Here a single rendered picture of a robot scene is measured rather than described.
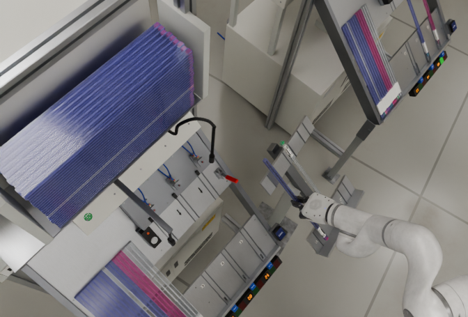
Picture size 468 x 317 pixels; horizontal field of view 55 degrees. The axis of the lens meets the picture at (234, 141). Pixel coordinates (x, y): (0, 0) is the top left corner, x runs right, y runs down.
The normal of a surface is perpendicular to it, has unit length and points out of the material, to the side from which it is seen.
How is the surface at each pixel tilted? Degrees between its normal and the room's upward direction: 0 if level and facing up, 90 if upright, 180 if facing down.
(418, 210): 0
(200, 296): 43
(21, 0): 0
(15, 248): 0
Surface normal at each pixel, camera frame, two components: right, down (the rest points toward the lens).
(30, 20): 0.07, -0.41
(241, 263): 0.57, 0.12
